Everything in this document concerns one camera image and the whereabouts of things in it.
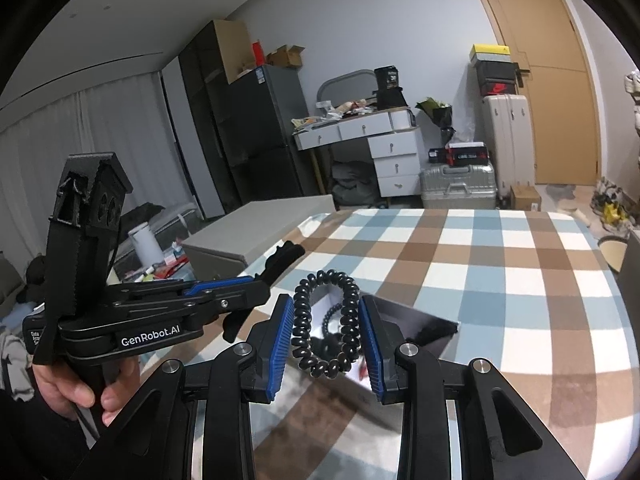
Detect grey storage chest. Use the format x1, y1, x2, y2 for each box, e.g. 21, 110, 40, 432
181, 195, 335, 281

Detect cluttered side table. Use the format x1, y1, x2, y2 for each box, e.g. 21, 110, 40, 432
112, 252, 193, 291

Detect white curtain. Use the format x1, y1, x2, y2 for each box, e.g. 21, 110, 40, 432
0, 70, 201, 281

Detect beige suitcase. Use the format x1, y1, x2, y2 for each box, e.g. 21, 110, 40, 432
482, 94, 535, 208

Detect yellow shoe box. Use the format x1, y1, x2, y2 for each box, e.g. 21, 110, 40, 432
469, 44, 512, 63

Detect grey cardboard box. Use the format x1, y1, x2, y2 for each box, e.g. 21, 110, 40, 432
240, 285, 461, 411

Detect black spiral hair tie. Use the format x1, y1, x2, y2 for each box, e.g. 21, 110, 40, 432
292, 269, 362, 380
320, 306, 347, 339

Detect small cardboard box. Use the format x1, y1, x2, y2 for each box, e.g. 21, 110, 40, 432
510, 184, 542, 211

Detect black wrapped flower bouquet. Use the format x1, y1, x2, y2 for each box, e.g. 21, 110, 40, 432
416, 96, 457, 146

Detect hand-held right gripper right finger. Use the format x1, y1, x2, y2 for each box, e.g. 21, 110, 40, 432
359, 295, 586, 480

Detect wooden door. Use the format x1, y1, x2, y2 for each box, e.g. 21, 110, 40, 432
462, 0, 601, 186

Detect clutter of cosmetics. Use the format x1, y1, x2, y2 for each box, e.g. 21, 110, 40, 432
305, 99, 381, 128

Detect pile of shoes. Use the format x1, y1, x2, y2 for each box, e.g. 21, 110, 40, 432
590, 177, 632, 233

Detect open cardboard box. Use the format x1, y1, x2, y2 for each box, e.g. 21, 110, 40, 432
265, 45, 306, 70

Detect person's left hand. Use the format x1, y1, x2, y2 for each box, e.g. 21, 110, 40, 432
31, 357, 146, 428

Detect person's left forearm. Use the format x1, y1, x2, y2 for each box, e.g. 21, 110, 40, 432
0, 385, 98, 480

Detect black wardrobe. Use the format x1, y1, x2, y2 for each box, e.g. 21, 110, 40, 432
177, 20, 256, 221

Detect black red shoe box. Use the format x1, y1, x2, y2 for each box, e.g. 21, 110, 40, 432
477, 80, 517, 97

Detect white dresser with drawers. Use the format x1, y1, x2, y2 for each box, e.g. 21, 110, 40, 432
292, 110, 423, 198

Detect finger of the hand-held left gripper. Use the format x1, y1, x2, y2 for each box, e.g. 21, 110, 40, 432
114, 285, 272, 332
107, 275, 271, 306

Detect checked tablecloth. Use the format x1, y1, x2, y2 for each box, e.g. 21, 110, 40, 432
135, 207, 621, 480

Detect black refrigerator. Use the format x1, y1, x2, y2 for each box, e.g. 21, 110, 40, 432
227, 65, 321, 201

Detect dark clothes pile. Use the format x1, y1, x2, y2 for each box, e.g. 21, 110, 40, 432
331, 160, 378, 206

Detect dresser mirror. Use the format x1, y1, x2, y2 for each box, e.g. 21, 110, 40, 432
317, 70, 376, 111

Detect black bag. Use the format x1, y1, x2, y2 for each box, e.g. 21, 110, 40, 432
374, 66, 408, 110

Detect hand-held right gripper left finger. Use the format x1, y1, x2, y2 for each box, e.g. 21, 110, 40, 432
70, 294, 295, 480

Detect white jug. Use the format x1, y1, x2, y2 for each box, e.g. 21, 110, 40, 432
128, 222, 165, 267

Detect silver suitcase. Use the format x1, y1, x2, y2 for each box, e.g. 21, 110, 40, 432
420, 164, 498, 210

